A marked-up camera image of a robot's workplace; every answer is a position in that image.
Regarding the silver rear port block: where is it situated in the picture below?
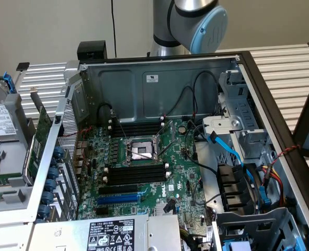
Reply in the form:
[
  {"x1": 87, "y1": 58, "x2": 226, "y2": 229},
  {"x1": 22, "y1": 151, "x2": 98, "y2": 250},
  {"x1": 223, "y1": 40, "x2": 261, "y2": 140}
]
[{"x1": 74, "y1": 141, "x2": 88, "y2": 176}]

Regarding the CPU socket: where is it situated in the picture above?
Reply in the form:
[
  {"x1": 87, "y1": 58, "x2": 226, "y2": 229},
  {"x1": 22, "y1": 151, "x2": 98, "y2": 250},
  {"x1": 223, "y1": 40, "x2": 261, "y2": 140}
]
[{"x1": 121, "y1": 135, "x2": 163, "y2": 167}]

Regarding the black fan shroud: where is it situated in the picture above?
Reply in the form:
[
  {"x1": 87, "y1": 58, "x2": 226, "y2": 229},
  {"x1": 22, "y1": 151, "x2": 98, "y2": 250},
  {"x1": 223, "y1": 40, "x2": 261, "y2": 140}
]
[{"x1": 216, "y1": 163, "x2": 262, "y2": 213}]

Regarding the silver disk bay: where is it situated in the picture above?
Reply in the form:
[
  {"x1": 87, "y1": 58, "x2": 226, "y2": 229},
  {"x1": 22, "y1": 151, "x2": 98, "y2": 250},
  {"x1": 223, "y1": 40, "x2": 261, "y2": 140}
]
[{"x1": 202, "y1": 70, "x2": 271, "y2": 160}]

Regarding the silver power supply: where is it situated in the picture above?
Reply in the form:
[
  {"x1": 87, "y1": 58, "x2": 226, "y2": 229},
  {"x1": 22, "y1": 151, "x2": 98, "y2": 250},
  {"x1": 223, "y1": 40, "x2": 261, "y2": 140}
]
[{"x1": 33, "y1": 213, "x2": 181, "y2": 251}]

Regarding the thin black wall cable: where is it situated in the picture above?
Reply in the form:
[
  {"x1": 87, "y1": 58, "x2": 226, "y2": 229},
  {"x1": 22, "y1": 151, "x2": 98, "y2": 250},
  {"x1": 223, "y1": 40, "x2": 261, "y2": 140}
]
[{"x1": 110, "y1": 0, "x2": 118, "y2": 58}]

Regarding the green graphics card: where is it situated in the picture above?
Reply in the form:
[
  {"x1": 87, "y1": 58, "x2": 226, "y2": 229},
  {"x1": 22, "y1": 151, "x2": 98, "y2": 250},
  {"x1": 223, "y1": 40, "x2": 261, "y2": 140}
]
[{"x1": 22, "y1": 87, "x2": 54, "y2": 185}]

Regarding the short black expansion slot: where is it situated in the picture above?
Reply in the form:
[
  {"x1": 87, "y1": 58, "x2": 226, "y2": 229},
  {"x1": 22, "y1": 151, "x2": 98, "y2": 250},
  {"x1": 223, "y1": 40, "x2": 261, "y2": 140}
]
[{"x1": 95, "y1": 207, "x2": 113, "y2": 216}]

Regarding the silver chipset heatsink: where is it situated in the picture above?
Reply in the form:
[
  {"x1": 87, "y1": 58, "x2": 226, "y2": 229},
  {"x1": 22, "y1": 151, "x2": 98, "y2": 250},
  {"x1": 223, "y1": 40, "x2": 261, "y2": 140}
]
[{"x1": 155, "y1": 201, "x2": 176, "y2": 215}]

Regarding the black box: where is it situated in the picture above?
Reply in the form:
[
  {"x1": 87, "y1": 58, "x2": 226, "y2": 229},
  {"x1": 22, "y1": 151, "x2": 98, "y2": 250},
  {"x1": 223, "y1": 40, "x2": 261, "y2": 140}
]
[{"x1": 76, "y1": 41, "x2": 108, "y2": 60}]

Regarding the red black twisted wire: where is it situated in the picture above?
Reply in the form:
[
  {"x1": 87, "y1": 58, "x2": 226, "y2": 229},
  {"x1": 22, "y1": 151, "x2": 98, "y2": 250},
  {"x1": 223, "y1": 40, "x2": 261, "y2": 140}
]
[{"x1": 271, "y1": 144, "x2": 301, "y2": 161}]

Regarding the blue plastic clip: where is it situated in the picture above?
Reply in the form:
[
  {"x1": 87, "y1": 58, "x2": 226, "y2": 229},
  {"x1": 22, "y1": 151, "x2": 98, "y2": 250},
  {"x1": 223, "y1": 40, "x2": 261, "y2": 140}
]
[{"x1": 260, "y1": 186, "x2": 272, "y2": 207}]

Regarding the green motherboard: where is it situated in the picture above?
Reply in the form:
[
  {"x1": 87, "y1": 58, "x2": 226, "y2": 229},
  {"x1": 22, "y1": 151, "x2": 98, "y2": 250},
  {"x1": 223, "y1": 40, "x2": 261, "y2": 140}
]
[{"x1": 77, "y1": 119, "x2": 210, "y2": 228}]

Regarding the coloured power wire bundle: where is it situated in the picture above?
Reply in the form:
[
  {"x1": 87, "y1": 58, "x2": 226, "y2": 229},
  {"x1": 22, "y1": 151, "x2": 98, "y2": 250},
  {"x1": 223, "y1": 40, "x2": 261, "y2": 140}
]
[{"x1": 257, "y1": 164, "x2": 287, "y2": 207}]

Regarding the open PC case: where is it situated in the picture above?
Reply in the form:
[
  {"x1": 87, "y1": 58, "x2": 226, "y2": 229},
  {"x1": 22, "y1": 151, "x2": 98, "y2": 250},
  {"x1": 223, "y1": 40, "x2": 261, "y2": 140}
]
[{"x1": 26, "y1": 51, "x2": 309, "y2": 251}]

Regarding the blue flat data wire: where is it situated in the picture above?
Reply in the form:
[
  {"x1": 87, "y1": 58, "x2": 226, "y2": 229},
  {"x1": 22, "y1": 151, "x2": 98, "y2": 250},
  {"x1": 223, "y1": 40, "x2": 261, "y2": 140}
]
[{"x1": 208, "y1": 131, "x2": 252, "y2": 181}]

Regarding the grey plastic disk bay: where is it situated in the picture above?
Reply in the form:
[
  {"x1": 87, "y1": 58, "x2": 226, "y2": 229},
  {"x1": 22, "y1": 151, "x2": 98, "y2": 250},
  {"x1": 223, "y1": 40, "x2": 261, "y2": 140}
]
[{"x1": 212, "y1": 206, "x2": 309, "y2": 251}]

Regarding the thin metal locking lever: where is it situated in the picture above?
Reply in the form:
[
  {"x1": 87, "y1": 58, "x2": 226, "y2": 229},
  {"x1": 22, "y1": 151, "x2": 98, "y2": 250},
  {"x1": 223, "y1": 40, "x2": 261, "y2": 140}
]
[
  {"x1": 111, "y1": 111, "x2": 129, "y2": 141},
  {"x1": 158, "y1": 141, "x2": 176, "y2": 159}
]

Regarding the metal socket cover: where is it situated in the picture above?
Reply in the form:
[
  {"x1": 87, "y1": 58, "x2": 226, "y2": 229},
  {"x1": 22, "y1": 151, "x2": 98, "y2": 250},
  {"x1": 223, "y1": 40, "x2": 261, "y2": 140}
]
[{"x1": 155, "y1": 119, "x2": 176, "y2": 157}]

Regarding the blue disk bracket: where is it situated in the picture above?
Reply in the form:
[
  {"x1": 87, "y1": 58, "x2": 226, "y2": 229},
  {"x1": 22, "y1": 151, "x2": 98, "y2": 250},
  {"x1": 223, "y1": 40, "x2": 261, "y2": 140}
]
[{"x1": 2, "y1": 71, "x2": 16, "y2": 94}]

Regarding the long black expansion slot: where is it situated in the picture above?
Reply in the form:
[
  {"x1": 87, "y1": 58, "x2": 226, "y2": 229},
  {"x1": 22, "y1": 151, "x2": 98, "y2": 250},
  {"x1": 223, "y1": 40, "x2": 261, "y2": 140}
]
[{"x1": 98, "y1": 184, "x2": 139, "y2": 196}]

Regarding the black framed panel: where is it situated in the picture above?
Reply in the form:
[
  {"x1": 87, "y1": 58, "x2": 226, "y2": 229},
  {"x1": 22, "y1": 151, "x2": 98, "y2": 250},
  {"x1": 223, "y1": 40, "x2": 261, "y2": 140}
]
[{"x1": 292, "y1": 53, "x2": 309, "y2": 190}]

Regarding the grey parts rack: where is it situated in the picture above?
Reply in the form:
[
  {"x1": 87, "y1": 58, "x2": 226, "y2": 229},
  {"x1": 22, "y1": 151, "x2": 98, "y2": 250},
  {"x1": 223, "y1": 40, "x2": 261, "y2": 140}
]
[{"x1": 0, "y1": 93, "x2": 41, "y2": 214}]

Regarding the blue expansion slot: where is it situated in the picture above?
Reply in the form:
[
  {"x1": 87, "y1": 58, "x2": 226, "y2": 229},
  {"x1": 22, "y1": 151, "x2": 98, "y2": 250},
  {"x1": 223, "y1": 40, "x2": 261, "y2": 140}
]
[{"x1": 96, "y1": 193, "x2": 141, "y2": 207}]

